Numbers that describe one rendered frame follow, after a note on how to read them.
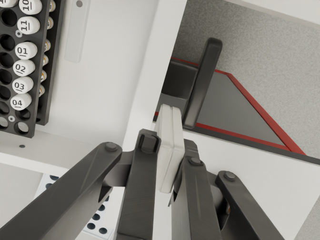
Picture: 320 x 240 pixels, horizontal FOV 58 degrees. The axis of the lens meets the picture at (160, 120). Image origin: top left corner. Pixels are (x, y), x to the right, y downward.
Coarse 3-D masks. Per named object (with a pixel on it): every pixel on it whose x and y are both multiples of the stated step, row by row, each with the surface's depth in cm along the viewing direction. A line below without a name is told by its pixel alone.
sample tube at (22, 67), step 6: (18, 60) 22; (24, 60) 22; (30, 60) 23; (48, 60) 26; (18, 66) 22; (24, 66) 22; (30, 66) 23; (18, 72) 22; (24, 72) 22; (30, 72) 23
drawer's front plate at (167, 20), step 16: (160, 0) 19; (176, 0) 19; (160, 16) 19; (176, 16) 19; (160, 32) 19; (176, 32) 19; (160, 48) 20; (144, 64) 20; (160, 64) 20; (144, 80) 21; (160, 80) 21; (144, 96) 21; (144, 112) 21; (128, 128) 22; (144, 128) 22; (128, 144) 22; (112, 192) 24; (112, 208) 25; (112, 224) 25
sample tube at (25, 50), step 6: (24, 42) 22; (30, 42) 22; (48, 42) 25; (18, 48) 22; (24, 48) 22; (30, 48) 22; (36, 48) 23; (48, 48) 25; (18, 54) 22; (24, 54) 22; (30, 54) 22
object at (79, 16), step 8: (80, 0) 26; (88, 0) 26; (72, 8) 26; (80, 8) 26; (88, 8) 27; (72, 16) 27; (80, 16) 27; (72, 24) 27; (80, 24) 27; (72, 32) 27; (80, 32) 27; (72, 40) 28; (80, 40) 28; (72, 48) 28; (80, 48) 28; (64, 56) 28; (72, 56) 28; (80, 56) 29
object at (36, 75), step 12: (48, 0) 22; (48, 12) 22; (24, 36) 22; (36, 36) 22; (36, 60) 23; (36, 72) 23; (36, 84) 24; (36, 96) 24; (12, 108) 25; (36, 108) 25; (24, 120) 25; (12, 132) 26; (24, 132) 26
